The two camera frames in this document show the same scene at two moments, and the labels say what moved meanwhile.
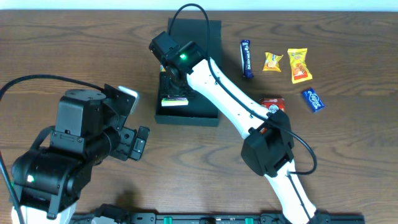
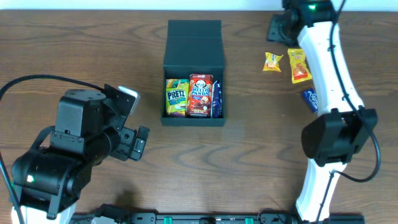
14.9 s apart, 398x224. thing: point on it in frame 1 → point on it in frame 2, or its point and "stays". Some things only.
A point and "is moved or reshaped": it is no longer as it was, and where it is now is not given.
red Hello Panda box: x=272 y=104 → x=199 y=96
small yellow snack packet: x=272 y=62 stays
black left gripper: x=131 y=143 stays
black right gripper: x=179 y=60 → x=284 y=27
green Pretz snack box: x=173 y=101 is moved or reshaped
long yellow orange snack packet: x=300 y=72 stays
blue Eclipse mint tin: x=313 y=99 stays
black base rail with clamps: x=116 y=214 stays
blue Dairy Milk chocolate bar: x=245 y=56 → x=216 y=106
